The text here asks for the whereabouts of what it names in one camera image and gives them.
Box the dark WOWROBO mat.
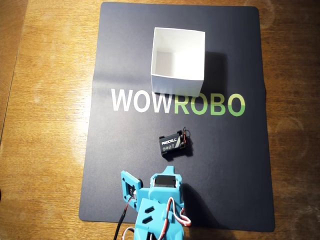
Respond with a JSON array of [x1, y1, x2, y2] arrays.
[[78, 1, 276, 232]]

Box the black camera cable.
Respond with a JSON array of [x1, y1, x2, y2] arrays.
[[112, 197, 137, 240]]

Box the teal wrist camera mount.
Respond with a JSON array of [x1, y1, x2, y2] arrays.
[[120, 170, 144, 204]]

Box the white open cardboard box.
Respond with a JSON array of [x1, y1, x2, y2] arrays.
[[150, 26, 207, 97]]

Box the white red servo wire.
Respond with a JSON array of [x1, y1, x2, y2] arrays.
[[163, 197, 192, 228]]

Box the teal gripper with servo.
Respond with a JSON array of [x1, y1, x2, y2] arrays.
[[138, 165, 186, 213]]

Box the black Procell battery pack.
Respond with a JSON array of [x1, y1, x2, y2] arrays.
[[158, 126, 194, 157]]

